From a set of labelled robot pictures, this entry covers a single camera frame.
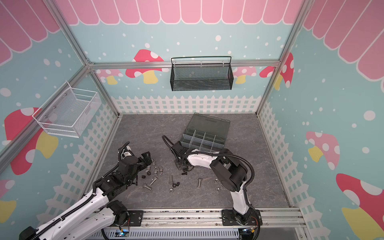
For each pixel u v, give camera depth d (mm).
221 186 536
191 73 992
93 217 577
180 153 728
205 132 1026
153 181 863
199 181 854
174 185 851
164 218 759
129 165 581
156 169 899
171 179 868
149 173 895
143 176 866
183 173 893
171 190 828
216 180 864
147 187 841
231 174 496
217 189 830
